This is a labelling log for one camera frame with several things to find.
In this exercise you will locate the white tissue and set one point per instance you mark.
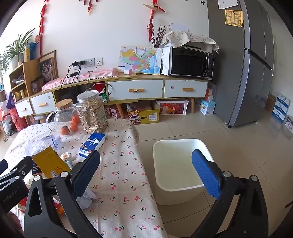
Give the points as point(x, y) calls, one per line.
point(87, 199)

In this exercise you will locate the clear plastic bottle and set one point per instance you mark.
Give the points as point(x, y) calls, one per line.
point(44, 142)

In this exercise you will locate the blue watering can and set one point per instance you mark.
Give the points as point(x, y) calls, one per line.
point(34, 45)

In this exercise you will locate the yellow and blue bottle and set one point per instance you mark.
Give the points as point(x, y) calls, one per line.
point(27, 52)

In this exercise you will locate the small white drawer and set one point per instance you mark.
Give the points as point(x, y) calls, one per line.
point(43, 103)
point(24, 108)

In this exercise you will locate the small dark picture frame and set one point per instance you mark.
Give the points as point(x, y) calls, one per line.
point(37, 85)

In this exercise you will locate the floral cloth cover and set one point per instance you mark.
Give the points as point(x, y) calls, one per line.
point(183, 36)

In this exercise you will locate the red hanging ornament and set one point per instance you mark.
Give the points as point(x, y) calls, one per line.
point(89, 5)

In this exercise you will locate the red and green bags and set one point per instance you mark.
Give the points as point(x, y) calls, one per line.
point(99, 89)

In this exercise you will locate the blue and white carton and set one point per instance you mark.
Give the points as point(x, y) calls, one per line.
point(206, 107)

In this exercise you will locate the yellow paper note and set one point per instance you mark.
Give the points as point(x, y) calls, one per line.
point(234, 18)

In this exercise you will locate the yellow snack wrapper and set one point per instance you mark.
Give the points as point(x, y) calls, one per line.
point(49, 163)

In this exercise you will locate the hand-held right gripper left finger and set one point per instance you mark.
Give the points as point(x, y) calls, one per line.
point(84, 175)

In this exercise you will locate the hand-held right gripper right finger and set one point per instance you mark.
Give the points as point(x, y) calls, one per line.
point(206, 174)

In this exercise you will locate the black charger plug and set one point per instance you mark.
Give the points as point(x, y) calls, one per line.
point(76, 63)

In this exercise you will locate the white paper bag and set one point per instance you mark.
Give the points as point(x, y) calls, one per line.
point(165, 61)

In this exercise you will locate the grey refrigerator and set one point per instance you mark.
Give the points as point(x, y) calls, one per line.
point(231, 68)

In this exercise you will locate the wooden shelf unit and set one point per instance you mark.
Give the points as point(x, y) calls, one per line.
point(29, 68)

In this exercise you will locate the cherry print tablecloth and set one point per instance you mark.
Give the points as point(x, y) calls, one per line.
point(123, 174)

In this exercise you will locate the yellow lion print box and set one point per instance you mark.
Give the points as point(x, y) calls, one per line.
point(146, 115)

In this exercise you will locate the pink lace cloth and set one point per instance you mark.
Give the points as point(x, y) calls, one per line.
point(96, 74)

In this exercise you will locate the dry twig bundle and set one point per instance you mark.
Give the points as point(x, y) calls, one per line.
point(160, 36)

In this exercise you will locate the blue white water carton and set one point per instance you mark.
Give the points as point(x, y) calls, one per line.
point(283, 100)
point(281, 108)
point(278, 116)

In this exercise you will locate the clear plastic snack jar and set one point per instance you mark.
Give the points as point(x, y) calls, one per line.
point(91, 114)

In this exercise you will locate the black microwave oven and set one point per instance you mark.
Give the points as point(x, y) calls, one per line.
point(190, 61)

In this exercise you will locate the colourful map board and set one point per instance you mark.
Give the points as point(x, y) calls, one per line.
point(137, 59)

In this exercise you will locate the wooden low cabinet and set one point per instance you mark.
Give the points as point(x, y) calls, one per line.
point(148, 76)

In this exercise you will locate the glass jar with bamboo lid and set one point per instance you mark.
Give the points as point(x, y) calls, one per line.
point(65, 112)

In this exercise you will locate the white drawer with sticker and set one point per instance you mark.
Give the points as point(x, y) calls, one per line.
point(185, 88)

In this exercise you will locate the white plastic bin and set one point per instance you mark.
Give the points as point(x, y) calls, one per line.
point(174, 164)

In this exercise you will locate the orange and white small boxes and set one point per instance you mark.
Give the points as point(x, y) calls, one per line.
point(208, 94)

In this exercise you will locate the red tassel knot decoration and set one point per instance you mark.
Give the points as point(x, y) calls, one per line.
point(151, 27)

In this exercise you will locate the blue and white snack box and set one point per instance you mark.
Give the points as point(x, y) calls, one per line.
point(92, 143)

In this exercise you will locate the white wall socket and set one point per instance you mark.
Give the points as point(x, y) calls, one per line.
point(83, 63)
point(98, 61)
point(90, 62)

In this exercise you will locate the small pink cube box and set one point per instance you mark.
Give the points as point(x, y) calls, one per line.
point(127, 71)

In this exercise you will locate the white paper sheet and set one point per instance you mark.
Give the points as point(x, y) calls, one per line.
point(227, 3)

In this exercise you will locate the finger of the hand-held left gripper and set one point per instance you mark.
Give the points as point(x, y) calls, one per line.
point(2, 166)
point(23, 163)

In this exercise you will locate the white rabbit print box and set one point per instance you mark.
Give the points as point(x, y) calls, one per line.
point(170, 108)

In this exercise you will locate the wide white drawer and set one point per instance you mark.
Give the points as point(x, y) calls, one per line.
point(135, 89)

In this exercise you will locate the pink cutout box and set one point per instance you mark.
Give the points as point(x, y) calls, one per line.
point(115, 113)
point(107, 112)

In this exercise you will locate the small printed box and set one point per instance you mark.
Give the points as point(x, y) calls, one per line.
point(289, 124)

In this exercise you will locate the framed animal picture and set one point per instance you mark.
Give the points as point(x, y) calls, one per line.
point(47, 68)

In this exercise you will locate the red bag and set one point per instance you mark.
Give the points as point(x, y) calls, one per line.
point(17, 120)

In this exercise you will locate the brown cardboard box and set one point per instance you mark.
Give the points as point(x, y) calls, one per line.
point(270, 103)

